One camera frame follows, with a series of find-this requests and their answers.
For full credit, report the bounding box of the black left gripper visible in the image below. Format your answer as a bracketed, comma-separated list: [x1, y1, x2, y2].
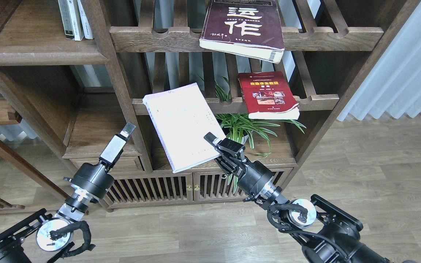
[64, 122, 136, 199]

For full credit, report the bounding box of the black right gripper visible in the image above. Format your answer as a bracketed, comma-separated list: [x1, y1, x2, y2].
[204, 133, 275, 199]

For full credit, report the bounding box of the white lavender paperback book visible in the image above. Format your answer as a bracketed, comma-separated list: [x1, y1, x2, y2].
[143, 83, 225, 173]

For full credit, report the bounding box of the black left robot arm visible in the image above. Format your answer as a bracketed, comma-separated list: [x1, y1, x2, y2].
[0, 122, 136, 263]

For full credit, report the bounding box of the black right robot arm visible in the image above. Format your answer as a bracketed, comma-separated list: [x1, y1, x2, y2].
[204, 133, 390, 263]

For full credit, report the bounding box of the dark wooden bookshelf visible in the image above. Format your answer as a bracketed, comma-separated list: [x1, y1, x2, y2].
[0, 0, 419, 211]

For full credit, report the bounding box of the green spider plant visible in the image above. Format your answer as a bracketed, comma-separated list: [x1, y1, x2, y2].
[214, 80, 306, 194]

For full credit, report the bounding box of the white plant pot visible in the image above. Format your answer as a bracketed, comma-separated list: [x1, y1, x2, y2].
[230, 128, 249, 145]

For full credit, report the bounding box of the red textbook with photos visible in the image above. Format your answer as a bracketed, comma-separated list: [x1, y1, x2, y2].
[238, 70, 300, 120]

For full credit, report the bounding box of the white upright book right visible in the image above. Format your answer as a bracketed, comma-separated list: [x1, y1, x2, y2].
[77, 0, 94, 39]

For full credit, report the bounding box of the white upright book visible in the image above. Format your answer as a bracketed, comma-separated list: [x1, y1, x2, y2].
[77, 0, 94, 39]
[67, 0, 84, 41]

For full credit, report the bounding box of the dark red Chinese book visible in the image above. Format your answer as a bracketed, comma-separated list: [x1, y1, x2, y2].
[199, 0, 285, 64]

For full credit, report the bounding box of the grey upright book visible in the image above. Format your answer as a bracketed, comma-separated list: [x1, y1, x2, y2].
[58, 0, 75, 39]

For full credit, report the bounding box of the white pleated curtain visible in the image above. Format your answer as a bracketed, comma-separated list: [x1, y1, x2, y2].
[337, 3, 421, 121]

